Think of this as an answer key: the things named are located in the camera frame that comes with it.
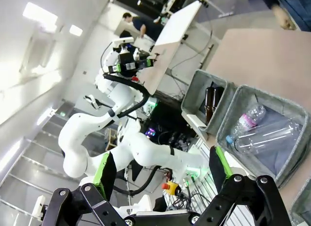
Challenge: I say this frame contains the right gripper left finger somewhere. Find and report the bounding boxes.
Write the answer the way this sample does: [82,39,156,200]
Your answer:
[42,152,127,226]

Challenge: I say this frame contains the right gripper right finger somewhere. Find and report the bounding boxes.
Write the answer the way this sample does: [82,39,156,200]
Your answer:
[199,145,292,226]

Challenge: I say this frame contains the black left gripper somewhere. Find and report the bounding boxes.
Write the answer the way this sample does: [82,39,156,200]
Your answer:
[107,52,156,75]

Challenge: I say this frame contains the clear plastic bottle without cap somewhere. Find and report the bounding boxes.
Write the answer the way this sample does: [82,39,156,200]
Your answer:
[233,118,303,156]

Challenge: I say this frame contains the bottle with pink label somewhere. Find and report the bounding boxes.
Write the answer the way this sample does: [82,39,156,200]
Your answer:
[225,104,267,144]

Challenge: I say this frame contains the brown glass bottle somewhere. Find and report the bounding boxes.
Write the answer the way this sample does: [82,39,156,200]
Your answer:
[205,87,216,126]
[211,86,225,115]

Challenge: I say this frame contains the grey fabric basket plastic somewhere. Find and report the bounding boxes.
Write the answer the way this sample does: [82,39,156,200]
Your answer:
[215,84,310,188]

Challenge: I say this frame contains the grey fabric basket can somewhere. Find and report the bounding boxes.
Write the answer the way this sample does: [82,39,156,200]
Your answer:
[290,184,311,226]

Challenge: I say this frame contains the grey fabric basket bottle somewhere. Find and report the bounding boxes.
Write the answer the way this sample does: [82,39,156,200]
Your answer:
[180,69,236,135]

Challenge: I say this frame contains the person's right hand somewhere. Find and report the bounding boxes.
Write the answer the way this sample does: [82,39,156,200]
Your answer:
[273,3,297,31]

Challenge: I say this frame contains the seated background person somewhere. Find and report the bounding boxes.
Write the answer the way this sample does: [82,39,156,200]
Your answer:
[119,12,164,43]

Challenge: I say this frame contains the white side table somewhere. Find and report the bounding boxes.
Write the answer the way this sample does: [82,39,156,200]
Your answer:
[137,0,203,96]

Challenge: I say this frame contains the rectangular ceiling light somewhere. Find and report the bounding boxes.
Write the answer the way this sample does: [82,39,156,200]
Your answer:
[69,24,84,37]
[22,1,58,30]

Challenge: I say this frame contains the red emergency stop button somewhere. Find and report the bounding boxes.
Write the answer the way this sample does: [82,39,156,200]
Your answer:
[161,181,181,195]

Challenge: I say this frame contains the person in dark shirt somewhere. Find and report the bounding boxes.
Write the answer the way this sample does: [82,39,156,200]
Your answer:
[257,0,311,32]

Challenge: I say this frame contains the black cable hose left arm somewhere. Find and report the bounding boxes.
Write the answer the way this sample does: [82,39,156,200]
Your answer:
[103,73,161,196]

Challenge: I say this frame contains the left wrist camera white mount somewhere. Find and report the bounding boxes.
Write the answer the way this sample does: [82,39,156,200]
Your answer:
[112,36,135,54]

